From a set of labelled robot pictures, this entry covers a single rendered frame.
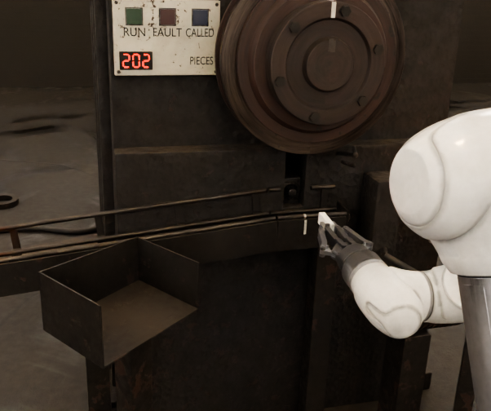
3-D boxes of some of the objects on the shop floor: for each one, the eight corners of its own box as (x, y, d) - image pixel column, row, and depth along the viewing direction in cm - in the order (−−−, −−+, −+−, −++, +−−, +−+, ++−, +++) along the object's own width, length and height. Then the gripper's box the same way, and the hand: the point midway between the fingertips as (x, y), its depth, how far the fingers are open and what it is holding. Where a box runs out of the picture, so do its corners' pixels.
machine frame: (96, 315, 253) (68, -193, 192) (347, 292, 279) (393, -162, 218) (104, 439, 187) (66, -276, 126) (433, 393, 213) (533, -218, 152)
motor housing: (362, 434, 193) (381, 276, 175) (426, 423, 198) (452, 269, 180) (381, 464, 181) (403, 298, 163) (449, 452, 187) (478, 290, 168)
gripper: (329, 284, 135) (294, 232, 156) (385, 278, 139) (343, 228, 159) (333, 253, 132) (297, 205, 153) (390, 249, 135) (347, 201, 156)
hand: (325, 223), depth 153 cm, fingers closed
